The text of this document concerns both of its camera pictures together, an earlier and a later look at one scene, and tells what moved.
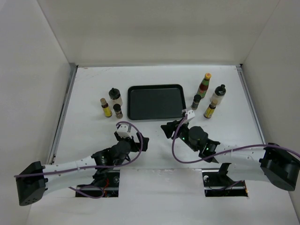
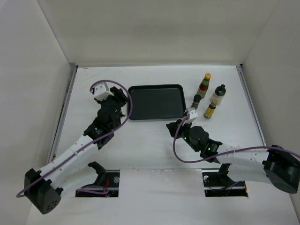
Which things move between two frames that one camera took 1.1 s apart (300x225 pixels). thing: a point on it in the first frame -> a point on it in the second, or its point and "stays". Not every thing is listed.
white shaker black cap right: x=217 y=97 stays
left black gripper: x=136 y=146 -> x=118 y=96
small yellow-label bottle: x=210 y=109 stays
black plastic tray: x=155 y=101 stays
